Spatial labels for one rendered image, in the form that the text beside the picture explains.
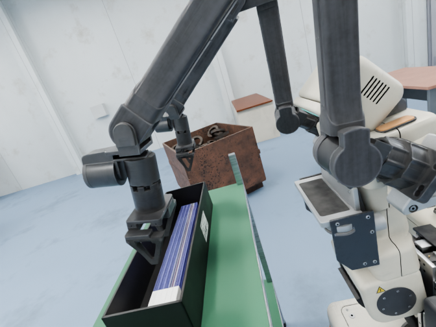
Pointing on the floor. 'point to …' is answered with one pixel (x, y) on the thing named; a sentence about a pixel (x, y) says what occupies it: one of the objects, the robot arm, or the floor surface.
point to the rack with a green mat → (231, 265)
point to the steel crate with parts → (219, 157)
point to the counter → (257, 115)
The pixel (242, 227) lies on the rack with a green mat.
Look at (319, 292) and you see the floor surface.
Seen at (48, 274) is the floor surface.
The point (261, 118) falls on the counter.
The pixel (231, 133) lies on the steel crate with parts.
